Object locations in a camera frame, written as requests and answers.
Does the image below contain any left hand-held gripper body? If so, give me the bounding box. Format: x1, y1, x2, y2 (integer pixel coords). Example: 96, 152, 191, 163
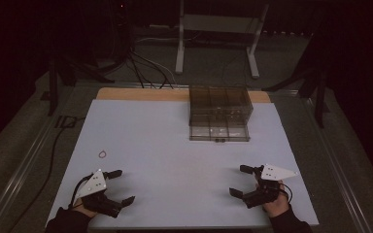
72, 168, 124, 218

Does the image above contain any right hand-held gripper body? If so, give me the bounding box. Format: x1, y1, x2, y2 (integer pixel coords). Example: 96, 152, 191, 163
242, 163, 299, 210

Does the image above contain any person's left hand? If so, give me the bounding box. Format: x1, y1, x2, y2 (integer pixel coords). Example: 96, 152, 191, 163
72, 197, 100, 218

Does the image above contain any person's right hand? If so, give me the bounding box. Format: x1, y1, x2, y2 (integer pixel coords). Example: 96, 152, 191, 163
254, 181, 291, 218

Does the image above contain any transparent brown drawer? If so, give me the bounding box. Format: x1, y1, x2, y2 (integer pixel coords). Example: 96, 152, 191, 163
188, 123, 252, 143

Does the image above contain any white table cover sheet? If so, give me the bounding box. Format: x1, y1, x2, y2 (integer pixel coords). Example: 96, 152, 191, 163
46, 99, 321, 229

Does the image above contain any transparent brown drawer cabinet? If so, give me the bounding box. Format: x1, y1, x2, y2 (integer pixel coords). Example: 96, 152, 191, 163
187, 84, 254, 128

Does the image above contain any black tripod stand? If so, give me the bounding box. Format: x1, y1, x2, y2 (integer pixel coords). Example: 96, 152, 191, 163
40, 48, 117, 117
261, 32, 332, 129

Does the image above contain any white metal stand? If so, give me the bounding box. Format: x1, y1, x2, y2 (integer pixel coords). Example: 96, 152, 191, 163
174, 0, 270, 80

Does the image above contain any left hand-held gripper cable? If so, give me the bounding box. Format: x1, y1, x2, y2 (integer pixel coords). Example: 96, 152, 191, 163
68, 174, 95, 209

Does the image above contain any hand-held gripper cable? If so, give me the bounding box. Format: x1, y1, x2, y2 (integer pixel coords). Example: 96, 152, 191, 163
280, 183, 294, 204
68, 174, 95, 209

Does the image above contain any right hand-held gripper cable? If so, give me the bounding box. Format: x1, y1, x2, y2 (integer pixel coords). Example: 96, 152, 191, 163
280, 183, 294, 204

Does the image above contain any long black floor cable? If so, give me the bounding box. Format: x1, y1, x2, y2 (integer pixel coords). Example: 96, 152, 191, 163
9, 116, 87, 233

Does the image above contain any metal floor rail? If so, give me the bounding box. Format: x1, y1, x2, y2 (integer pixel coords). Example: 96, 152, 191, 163
0, 84, 79, 233
299, 93, 373, 233

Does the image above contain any bundle of black cables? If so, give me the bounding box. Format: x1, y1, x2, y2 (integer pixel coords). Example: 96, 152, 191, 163
126, 48, 176, 90

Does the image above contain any white cable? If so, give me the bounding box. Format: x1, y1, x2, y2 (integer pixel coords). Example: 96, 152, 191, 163
135, 36, 180, 85

